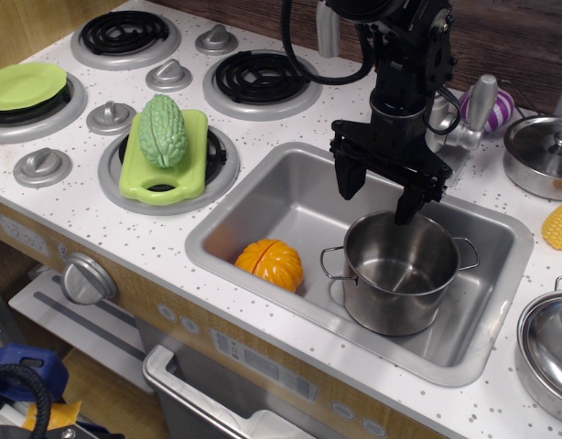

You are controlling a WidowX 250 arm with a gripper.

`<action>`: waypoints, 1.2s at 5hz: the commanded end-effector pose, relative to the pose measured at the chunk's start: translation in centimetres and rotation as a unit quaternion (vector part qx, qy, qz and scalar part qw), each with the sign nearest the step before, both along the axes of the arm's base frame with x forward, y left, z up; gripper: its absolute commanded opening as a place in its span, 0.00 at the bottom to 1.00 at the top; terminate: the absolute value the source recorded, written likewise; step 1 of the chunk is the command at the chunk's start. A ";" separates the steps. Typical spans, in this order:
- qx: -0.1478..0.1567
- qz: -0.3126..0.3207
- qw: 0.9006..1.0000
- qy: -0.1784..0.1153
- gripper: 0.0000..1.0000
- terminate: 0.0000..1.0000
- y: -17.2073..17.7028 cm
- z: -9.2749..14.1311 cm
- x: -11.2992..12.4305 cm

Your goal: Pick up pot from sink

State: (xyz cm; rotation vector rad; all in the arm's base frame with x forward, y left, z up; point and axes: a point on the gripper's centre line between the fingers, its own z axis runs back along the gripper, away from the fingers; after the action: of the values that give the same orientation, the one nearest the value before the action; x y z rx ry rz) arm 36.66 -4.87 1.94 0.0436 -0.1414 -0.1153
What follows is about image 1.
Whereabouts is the front left stove burner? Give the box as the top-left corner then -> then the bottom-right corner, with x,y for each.
0,73 -> 87,145

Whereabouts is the grey stove knob front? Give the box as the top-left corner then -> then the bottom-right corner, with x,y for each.
13,148 -> 72,188

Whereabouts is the black cable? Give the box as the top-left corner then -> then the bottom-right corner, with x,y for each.
280,0 -> 378,86

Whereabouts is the steel pot with lid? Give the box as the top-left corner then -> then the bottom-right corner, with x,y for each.
503,116 -> 562,201

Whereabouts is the silver cylinder post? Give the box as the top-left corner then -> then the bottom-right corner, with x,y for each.
316,1 -> 340,59

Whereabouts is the green toy bitter melon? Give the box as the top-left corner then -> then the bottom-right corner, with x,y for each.
138,94 -> 188,168

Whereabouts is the stove burner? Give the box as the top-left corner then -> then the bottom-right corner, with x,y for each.
0,73 -> 87,145
202,49 -> 322,122
70,10 -> 181,71
98,126 -> 240,216

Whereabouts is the purple striped toy ball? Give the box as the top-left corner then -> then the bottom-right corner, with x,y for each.
459,88 -> 514,134

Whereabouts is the blue clamp tool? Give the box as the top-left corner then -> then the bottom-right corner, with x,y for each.
0,345 -> 125,439

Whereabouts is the grey stove knob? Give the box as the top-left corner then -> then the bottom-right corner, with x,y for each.
146,59 -> 193,92
86,101 -> 136,135
13,148 -> 72,188
195,24 -> 239,56

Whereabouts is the stainless steel pot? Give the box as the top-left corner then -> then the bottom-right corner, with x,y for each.
319,211 -> 480,337

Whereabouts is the grey stove knob middle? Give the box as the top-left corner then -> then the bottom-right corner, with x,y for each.
146,59 -> 193,92

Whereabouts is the grey stove knob top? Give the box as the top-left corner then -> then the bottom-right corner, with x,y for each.
195,24 -> 239,56

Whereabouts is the silver toy faucet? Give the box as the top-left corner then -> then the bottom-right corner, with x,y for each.
426,74 -> 498,187

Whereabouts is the grey stove knob left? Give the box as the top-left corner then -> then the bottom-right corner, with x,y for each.
86,101 -> 136,135

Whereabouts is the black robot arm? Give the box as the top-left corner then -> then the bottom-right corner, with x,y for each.
328,1 -> 457,224

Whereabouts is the back right stove burner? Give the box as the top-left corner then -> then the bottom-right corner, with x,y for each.
202,49 -> 322,122

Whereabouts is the grey toy sink basin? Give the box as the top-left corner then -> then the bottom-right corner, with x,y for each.
185,143 -> 534,387

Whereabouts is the grey oven door handle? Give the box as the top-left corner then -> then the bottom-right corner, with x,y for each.
143,345 -> 312,438

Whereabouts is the yellow toy corn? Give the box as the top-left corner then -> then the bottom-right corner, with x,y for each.
542,205 -> 562,251

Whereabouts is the silver oven dial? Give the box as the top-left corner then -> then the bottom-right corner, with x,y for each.
60,252 -> 118,305

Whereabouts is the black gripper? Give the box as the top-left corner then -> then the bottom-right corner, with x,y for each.
330,112 -> 452,225

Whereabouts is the orange toy pumpkin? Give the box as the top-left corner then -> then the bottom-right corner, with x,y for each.
234,239 -> 304,293

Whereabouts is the light green cutting board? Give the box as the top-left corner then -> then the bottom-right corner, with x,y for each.
118,110 -> 208,207

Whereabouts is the back left stove burner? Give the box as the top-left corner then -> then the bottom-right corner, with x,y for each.
70,10 -> 181,71

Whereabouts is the light green toy plate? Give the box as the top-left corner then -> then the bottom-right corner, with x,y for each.
0,62 -> 68,112

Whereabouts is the front right stove burner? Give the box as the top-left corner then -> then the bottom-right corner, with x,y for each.
98,126 -> 240,216

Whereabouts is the steel pan with lid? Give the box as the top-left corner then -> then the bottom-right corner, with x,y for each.
514,275 -> 562,422

